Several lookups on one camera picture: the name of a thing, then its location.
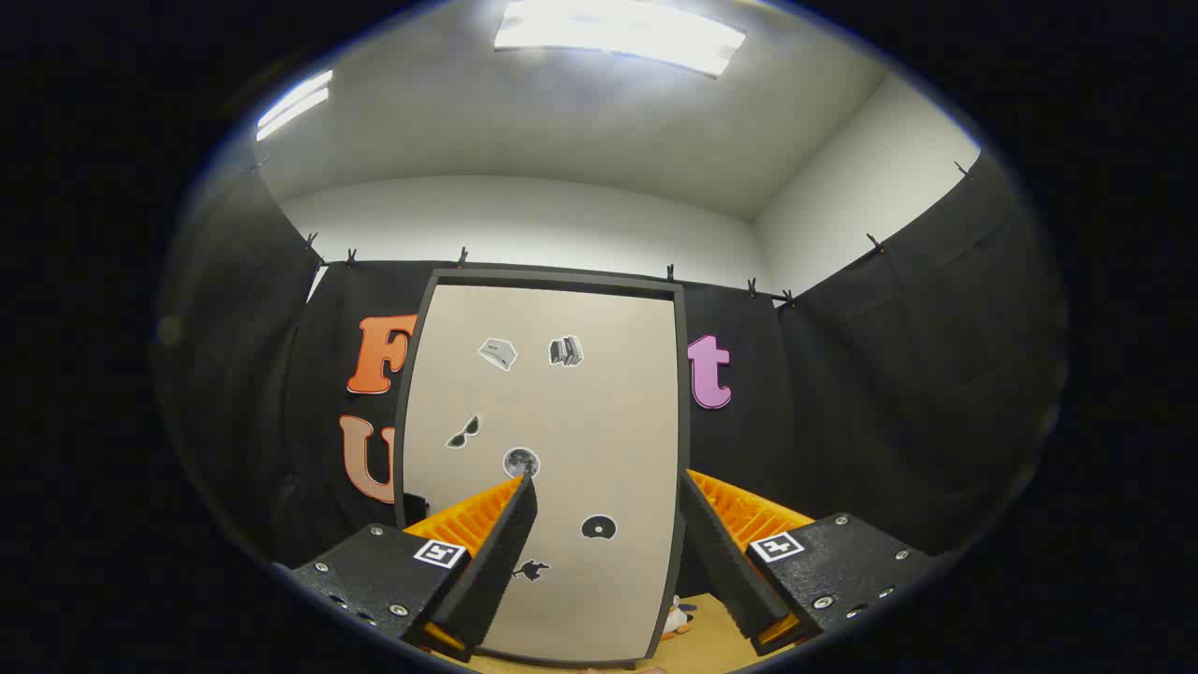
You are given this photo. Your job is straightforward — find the small ceiling light panel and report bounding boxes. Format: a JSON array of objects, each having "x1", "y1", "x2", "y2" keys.
[{"x1": 256, "y1": 70, "x2": 334, "y2": 143}]

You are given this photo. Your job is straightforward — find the grey shoe cabinet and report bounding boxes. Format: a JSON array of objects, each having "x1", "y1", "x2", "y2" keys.
[{"x1": 393, "y1": 267, "x2": 692, "y2": 667}]

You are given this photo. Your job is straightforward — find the large ceiling light panel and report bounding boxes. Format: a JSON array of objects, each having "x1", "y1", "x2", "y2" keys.
[{"x1": 494, "y1": 0, "x2": 747, "y2": 78}]

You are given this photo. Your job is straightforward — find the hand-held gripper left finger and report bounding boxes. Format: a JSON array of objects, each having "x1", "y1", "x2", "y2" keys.
[{"x1": 276, "y1": 473, "x2": 540, "y2": 661}]

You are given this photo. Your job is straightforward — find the black backdrop cloth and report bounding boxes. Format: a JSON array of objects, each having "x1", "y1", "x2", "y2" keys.
[{"x1": 154, "y1": 154, "x2": 1068, "y2": 572}]

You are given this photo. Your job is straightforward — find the beige shoe cabinet door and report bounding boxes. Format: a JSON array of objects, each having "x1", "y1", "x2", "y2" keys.
[{"x1": 402, "y1": 284, "x2": 679, "y2": 664}]

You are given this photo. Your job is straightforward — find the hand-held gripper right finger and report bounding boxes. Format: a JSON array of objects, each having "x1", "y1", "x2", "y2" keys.
[{"x1": 678, "y1": 468, "x2": 940, "y2": 658}]

